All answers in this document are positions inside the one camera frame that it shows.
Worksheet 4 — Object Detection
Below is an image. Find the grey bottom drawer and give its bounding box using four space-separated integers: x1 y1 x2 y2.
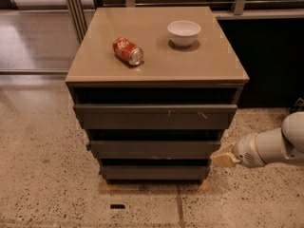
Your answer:
100 159 210 181

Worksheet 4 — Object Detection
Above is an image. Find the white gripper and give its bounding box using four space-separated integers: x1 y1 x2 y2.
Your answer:
211 134 266 168

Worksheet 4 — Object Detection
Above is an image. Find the red soda can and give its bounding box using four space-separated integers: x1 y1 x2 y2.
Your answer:
112 37 143 66

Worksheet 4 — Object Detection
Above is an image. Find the grey drawer cabinet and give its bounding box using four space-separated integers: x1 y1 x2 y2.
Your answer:
64 6 250 186

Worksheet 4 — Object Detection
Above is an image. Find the white bowl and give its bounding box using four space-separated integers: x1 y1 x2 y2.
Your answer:
167 20 201 48

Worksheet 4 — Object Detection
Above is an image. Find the dark object by wall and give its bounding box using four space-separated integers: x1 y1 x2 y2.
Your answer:
290 98 304 113

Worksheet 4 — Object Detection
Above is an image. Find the grey top drawer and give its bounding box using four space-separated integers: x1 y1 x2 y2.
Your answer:
74 104 237 130

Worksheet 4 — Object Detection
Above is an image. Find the grey drawer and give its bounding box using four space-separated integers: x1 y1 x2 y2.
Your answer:
100 159 210 181
88 129 223 160
74 104 237 130

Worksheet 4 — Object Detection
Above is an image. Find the grey middle drawer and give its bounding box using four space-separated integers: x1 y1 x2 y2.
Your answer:
88 129 223 160

